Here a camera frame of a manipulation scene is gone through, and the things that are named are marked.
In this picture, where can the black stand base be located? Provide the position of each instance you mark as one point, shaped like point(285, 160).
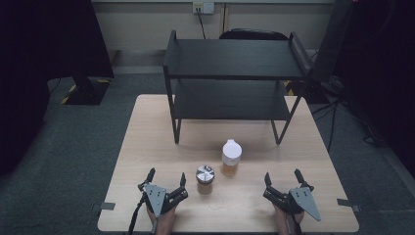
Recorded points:
point(86, 94)

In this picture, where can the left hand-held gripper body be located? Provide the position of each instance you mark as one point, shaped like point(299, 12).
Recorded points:
point(156, 196)

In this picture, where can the jar with white lid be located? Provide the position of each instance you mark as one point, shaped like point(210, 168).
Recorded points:
point(231, 153)

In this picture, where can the black two-tier shelf rack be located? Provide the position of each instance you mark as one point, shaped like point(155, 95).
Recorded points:
point(231, 58)

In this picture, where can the person's left hand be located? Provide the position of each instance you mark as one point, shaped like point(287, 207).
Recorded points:
point(164, 222)

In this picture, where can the glass jar with silver lid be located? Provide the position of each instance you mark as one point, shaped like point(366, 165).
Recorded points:
point(205, 176)

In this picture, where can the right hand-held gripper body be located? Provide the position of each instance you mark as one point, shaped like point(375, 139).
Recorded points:
point(303, 199)

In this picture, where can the grey tape piece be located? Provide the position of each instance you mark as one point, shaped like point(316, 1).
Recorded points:
point(347, 204)
point(107, 206)

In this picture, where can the person's right hand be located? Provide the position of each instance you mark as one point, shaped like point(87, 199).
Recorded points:
point(282, 223)

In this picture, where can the dark curtain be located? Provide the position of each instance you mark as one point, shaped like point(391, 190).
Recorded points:
point(49, 49)
point(381, 65)

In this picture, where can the white wall socket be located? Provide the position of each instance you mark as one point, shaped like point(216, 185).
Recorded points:
point(203, 7)

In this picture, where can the dark panel on stand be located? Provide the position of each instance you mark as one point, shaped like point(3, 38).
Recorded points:
point(332, 42)

